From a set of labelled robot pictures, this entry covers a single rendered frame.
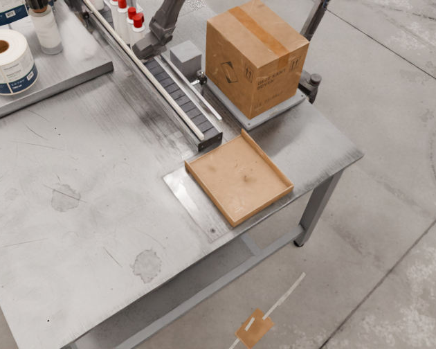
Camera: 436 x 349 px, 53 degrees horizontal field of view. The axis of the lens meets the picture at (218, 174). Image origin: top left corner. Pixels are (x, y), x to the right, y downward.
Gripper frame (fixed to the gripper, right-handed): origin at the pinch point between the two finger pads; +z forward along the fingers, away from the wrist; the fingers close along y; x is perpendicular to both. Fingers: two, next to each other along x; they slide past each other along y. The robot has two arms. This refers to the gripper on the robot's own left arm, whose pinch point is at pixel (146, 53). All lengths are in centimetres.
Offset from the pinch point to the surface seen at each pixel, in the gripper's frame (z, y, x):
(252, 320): 17, 3, 130
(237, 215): -37, 9, 66
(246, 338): 15, 10, 135
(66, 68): 14.8, 28.1, -8.5
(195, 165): -22, 10, 46
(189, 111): -14.1, -0.2, 27.8
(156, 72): 0.9, -1.0, 8.2
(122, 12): 0.6, 1.1, -17.9
